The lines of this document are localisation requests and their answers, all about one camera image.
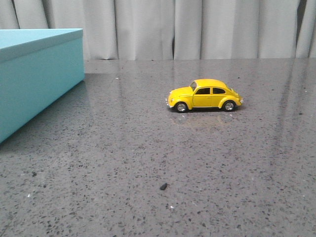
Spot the light blue storage box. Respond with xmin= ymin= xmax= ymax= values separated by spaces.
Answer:
xmin=0 ymin=29 xmax=84 ymax=141

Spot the small black debris crumb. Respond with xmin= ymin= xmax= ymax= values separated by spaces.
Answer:
xmin=159 ymin=183 xmax=168 ymax=190

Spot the yellow toy beetle car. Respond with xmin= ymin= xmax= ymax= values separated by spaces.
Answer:
xmin=165 ymin=79 xmax=244 ymax=113

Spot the white pleated curtain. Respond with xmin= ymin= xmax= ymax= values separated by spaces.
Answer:
xmin=0 ymin=0 xmax=316 ymax=60

